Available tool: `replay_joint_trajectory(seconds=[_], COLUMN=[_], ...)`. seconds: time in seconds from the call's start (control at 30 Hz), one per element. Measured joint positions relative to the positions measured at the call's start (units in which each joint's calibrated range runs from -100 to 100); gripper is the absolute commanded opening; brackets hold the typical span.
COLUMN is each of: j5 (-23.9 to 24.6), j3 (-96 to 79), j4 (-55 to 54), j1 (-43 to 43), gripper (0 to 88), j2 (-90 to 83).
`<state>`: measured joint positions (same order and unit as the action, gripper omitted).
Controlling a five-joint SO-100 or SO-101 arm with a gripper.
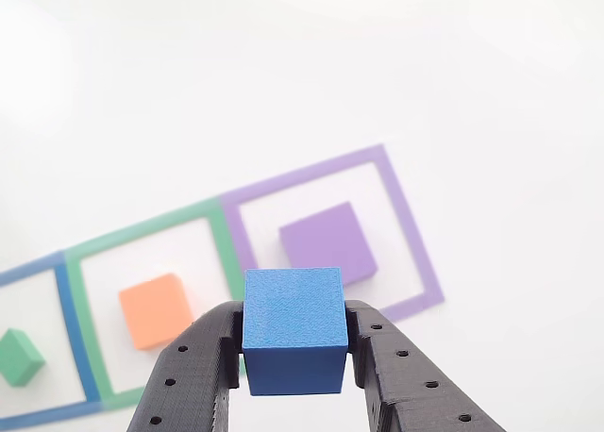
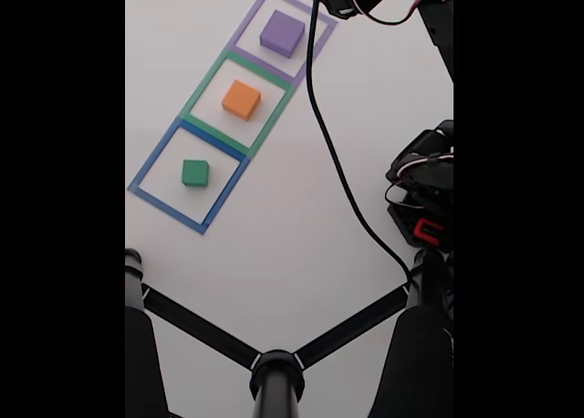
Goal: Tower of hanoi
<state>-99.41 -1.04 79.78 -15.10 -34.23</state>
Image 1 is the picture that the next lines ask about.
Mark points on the orange block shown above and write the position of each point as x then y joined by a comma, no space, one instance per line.
156,309

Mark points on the small blue cube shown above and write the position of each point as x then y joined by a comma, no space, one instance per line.
292,309

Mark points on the green cube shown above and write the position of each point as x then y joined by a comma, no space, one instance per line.
19,361

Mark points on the purple block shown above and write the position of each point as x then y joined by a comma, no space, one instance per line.
330,243

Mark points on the blue square frame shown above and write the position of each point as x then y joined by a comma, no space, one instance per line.
71,337

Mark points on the green square frame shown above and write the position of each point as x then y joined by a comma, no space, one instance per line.
80,300

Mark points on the purple square frame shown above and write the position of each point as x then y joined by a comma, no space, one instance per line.
410,234

